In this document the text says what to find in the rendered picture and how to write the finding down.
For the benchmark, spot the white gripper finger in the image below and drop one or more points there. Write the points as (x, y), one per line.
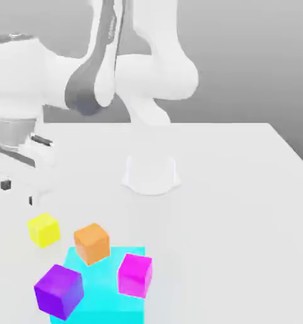
(37, 198)
(5, 184)

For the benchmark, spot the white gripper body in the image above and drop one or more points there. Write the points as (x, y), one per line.
(19, 169)

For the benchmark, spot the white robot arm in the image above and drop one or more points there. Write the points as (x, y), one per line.
(161, 76)

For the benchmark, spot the small yellow cube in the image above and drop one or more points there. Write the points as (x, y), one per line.
(43, 230)

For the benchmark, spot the small orange cube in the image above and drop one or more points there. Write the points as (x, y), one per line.
(91, 243)

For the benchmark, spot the small purple cube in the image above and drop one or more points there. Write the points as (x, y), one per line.
(57, 291)

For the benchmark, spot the small magenta cube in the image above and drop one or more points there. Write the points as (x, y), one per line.
(134, 276)

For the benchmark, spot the large cyan box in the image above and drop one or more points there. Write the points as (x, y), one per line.
(103, 298)

